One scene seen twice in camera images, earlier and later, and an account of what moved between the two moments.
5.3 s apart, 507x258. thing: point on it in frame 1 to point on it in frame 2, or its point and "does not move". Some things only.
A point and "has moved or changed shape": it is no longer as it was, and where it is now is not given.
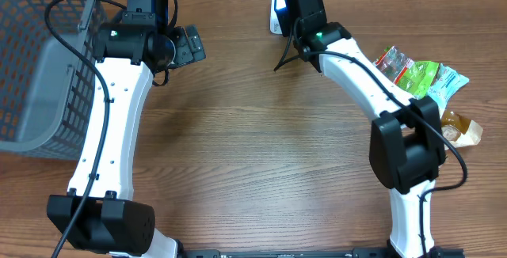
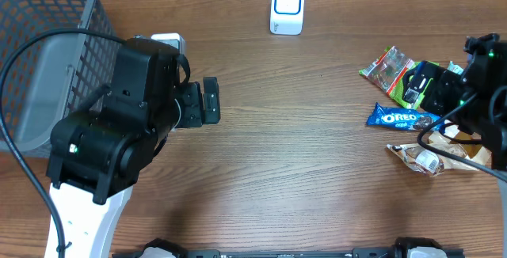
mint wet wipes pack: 445,82 has moved or changed shape
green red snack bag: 415,77 does not move
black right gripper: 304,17 to 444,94
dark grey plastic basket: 47,84 does not move
